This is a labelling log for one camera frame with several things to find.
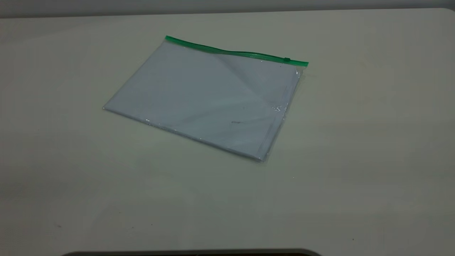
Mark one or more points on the clear plastic zip bag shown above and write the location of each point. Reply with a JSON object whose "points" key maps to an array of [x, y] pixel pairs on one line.
{"points": [[199, 92]]}

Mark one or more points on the dark rounded base edge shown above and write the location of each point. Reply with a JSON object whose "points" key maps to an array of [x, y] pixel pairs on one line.
{"points": [[192, 253]]}

